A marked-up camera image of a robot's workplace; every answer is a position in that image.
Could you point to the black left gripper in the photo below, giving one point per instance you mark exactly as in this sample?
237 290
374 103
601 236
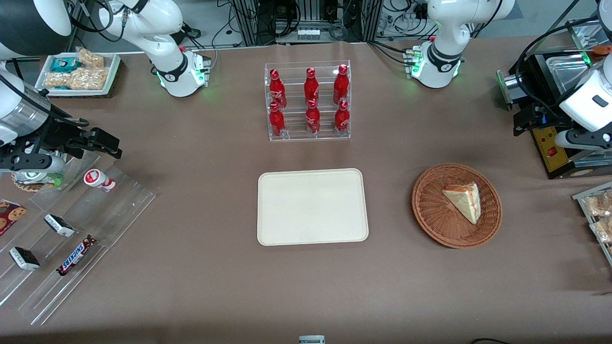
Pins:
539 119

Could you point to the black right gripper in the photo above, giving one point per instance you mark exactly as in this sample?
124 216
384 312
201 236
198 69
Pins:
58 134

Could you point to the triangular sandwich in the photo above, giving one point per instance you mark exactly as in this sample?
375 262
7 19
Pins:
464 201

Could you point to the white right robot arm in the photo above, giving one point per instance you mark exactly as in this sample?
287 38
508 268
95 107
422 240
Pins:
165 52

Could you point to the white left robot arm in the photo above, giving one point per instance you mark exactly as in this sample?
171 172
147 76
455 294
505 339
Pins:
442 57

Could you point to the white snack tray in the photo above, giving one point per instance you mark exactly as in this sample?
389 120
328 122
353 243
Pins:
111 71

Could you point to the grey snack tray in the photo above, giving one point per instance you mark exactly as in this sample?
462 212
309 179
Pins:
583 203

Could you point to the round brown wicker basket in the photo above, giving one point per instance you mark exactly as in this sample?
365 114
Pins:
432 210

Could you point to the beige rectangular plastic tray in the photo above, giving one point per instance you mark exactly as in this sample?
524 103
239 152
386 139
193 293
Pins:
311 206

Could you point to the red white yogurt bottle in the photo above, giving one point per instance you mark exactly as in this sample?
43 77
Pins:
98 180

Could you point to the black food warmer machine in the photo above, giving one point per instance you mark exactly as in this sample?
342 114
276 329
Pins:
550 157

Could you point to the clear acrylic tiered display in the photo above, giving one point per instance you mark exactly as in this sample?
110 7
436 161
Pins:
110 210

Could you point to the green round object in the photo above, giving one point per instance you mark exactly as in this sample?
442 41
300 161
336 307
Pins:
56 180

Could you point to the steel food pan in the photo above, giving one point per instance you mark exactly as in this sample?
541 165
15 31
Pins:
564 71

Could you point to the large rice cracker pack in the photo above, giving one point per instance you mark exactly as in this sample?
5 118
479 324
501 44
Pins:
81 79

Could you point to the small rice cracker pack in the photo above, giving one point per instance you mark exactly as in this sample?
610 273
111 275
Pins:
91 58

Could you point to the small round wicker coaster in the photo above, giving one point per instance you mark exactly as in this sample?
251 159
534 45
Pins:
26 184

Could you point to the teal snack packet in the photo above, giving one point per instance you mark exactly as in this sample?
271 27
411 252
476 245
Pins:
64 64

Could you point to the black white chocolate bar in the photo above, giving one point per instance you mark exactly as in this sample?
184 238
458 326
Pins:
59 225
24 258

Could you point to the clear pack of pastry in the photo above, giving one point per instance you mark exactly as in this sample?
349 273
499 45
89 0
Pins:
598 204
603 230

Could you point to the orange sausage on stick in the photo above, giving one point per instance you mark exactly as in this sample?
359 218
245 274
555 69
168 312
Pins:
603 49

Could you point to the brown snickers bar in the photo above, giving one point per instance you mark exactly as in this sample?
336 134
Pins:
75 256

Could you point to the chocolate chip cookie box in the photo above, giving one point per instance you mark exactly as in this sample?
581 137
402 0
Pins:
9 216

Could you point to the red cola bottle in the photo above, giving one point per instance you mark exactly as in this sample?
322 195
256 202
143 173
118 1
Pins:
341 86
312 119
311 87
277 91
342 118
276 122

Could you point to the clear acrylic bottle rack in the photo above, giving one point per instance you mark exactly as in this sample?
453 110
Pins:
296 134

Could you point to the white power strip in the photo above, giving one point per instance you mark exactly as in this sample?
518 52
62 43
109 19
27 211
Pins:
308 34

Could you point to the white cylindrical object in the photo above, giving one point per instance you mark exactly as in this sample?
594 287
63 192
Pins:
311 339

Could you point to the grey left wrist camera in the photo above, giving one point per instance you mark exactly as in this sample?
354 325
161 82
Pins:
581 139

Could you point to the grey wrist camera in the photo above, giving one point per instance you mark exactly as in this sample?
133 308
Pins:
28 163
581 139

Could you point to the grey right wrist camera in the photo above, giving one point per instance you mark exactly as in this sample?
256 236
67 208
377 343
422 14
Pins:
28 163

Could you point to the aluminium equipment frame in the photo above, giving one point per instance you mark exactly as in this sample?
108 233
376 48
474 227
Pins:
248 21

